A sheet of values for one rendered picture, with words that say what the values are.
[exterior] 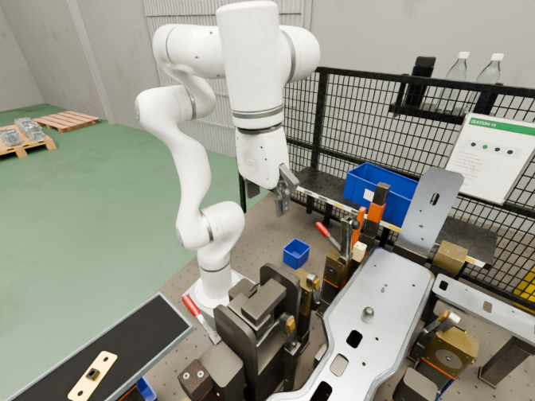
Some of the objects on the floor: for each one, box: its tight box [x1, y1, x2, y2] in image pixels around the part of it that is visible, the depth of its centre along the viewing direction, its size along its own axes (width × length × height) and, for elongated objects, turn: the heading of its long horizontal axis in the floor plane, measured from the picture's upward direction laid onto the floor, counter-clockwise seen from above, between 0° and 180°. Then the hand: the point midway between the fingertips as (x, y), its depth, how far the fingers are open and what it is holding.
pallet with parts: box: [0, 117, 57, 158], centre depth 430 cm, size 140×95×39 cm
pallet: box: [32, 111, 100, 133], centre depth 536 cm, size 113×78×10 cm
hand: (267, 200), depth 52 cm, fingers open, 8 cm apart
